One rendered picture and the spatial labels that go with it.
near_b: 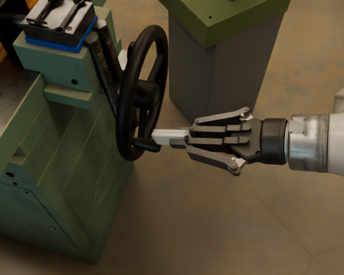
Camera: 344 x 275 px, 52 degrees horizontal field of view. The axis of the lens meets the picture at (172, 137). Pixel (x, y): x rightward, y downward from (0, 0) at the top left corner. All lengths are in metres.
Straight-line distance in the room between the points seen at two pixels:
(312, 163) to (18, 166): 0.52
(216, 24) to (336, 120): 0.65
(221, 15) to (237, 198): 0.77
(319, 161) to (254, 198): 1.02
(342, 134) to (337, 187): 1.15
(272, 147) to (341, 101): 0.19
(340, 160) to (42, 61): 0.52
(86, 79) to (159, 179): 0.94
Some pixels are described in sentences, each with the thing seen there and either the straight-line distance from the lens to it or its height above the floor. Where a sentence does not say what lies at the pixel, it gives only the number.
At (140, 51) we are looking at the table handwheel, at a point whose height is 0.95.
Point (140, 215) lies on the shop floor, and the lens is 1.49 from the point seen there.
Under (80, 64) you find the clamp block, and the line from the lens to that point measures 0.64.
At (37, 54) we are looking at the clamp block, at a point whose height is 0.95.
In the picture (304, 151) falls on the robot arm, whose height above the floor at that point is 0.95.
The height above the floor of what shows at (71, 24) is 1.00.
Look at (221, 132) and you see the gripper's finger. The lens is 0.60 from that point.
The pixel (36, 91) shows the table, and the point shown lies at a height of 0.88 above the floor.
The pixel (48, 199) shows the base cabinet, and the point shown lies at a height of 0.63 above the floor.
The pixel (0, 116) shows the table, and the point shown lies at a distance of 0.67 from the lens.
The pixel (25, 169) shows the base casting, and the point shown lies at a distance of 0.74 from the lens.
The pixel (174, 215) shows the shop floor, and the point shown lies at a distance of 1.48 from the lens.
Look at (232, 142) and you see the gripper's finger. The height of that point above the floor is 0.90.
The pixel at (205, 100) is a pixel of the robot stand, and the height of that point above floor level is 0.27.
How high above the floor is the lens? 1.39
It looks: 57 degrees down
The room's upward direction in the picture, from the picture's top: straight up
